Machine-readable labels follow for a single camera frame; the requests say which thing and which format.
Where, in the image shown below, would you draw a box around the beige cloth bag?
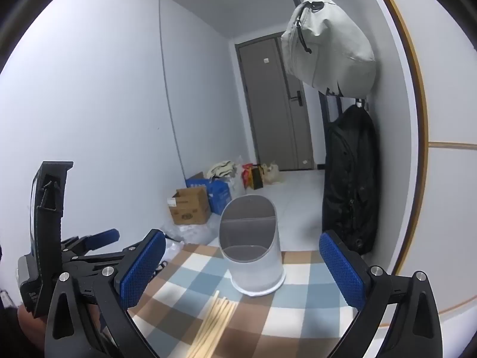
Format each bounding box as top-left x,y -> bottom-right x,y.
205,160 -> 239,180

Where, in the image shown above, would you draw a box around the plaid tablecloth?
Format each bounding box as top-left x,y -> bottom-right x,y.
127,243 -> 373,358

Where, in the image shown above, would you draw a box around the brown cardboard box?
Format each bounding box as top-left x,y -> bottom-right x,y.
168,186 -> 210,226

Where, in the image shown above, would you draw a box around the white wardrobe with wooden trim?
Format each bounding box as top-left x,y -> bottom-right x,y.
367,0 -> 477,329

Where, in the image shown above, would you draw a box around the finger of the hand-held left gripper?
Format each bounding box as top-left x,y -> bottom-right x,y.
65,250 -> 127,267
61,229 -> 121,254

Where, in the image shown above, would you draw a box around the red snack bag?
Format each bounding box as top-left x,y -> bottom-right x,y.
241,163 -> 255,189

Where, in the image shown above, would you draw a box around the pile of wooden chopsticks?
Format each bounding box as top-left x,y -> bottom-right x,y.
185,290 -> 239,358

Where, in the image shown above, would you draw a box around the person's left forearm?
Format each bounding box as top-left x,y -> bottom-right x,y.
0,298 -> 47,358

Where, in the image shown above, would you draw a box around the white plastic bag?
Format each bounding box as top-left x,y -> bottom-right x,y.
224,156 -> 247,199

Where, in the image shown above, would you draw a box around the light grey backpack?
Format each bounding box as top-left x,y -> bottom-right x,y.
279,0 -> 377,96

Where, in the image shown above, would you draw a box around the grey door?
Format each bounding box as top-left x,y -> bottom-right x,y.
235,33 -> 317,172

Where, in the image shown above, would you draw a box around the beige plastic bag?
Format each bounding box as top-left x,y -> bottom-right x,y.
261,161 -> 286,186

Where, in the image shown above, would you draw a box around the blue cardboard box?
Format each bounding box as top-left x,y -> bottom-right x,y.
185,172 -> 232,216

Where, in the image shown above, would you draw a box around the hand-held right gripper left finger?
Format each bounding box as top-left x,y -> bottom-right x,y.
45,229 -> 167,358

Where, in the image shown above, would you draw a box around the black backpack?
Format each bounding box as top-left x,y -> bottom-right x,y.
322,104 -> 381,256

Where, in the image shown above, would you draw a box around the clear plastic bags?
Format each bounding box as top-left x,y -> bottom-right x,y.
159,215 -> 221,249

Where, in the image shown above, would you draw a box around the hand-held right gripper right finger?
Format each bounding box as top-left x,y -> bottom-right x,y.
318,230 -> 444,358

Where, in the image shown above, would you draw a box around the white grey utensil holder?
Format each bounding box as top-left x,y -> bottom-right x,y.
219,195 -> 287,298

